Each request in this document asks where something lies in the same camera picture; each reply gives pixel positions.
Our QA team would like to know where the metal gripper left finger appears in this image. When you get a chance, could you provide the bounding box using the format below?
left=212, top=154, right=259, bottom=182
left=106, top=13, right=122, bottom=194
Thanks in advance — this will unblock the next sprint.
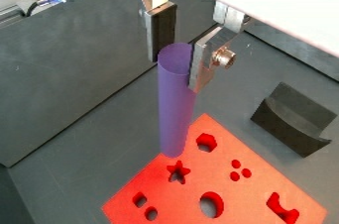
left=138, top=0, right=177, bottom=62

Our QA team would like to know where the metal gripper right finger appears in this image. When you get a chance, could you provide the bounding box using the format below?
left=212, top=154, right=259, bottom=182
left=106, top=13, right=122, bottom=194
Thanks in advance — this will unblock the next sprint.
left=188, top=2, right=251, bottom=93

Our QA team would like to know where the purple cylinder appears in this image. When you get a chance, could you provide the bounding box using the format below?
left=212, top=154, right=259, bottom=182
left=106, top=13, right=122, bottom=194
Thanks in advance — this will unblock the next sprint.
left=157, top=43, right=196, bottom=158

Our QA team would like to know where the black curved holder block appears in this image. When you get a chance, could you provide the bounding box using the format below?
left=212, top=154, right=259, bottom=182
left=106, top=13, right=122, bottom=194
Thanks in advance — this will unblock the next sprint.
left=251, top=82, right=337, bottom=158

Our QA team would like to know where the red shape sorter board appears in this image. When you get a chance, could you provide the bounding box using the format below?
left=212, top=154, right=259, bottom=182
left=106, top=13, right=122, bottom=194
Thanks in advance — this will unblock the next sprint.
left=101, top=115, right=327, bottom=224

